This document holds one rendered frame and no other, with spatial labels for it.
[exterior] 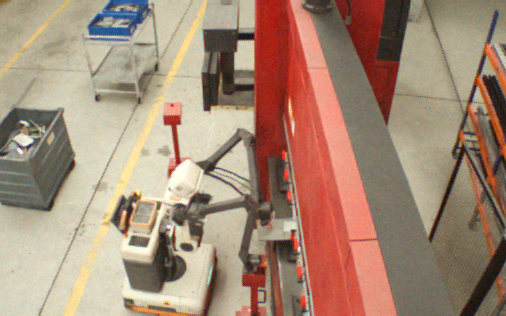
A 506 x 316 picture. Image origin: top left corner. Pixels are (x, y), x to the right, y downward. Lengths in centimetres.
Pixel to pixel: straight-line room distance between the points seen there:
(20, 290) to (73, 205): 105
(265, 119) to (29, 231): 255
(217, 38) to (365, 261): 235
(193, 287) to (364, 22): 232
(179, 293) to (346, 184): 236
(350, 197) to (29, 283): 343
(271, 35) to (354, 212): 192
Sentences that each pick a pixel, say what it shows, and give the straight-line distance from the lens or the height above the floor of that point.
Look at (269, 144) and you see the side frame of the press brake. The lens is 403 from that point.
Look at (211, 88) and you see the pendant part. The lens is 389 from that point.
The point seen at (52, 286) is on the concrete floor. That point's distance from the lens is 465.
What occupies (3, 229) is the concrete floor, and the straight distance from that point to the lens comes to 526.
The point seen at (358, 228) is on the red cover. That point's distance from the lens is 176.
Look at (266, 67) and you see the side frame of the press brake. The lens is 361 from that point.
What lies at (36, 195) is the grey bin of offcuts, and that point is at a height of 25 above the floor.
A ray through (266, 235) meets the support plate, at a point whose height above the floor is 100.
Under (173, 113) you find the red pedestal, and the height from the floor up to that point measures 80.
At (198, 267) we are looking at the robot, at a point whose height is 28.
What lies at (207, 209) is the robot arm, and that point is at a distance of 314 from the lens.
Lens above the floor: 361
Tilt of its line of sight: 42 degrees down
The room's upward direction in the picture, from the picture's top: straight up
